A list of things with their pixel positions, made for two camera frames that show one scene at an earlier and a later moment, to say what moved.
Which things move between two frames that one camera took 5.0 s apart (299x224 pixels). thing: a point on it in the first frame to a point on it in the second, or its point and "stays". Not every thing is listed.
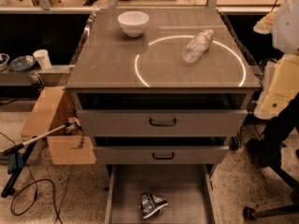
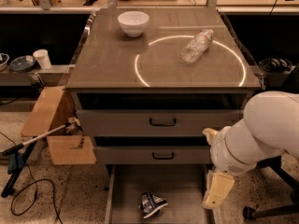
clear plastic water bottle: [197, 46] stays
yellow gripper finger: [266, 24] to [211, 134]
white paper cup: [43, 59] stays
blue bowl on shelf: [22, 63] stays
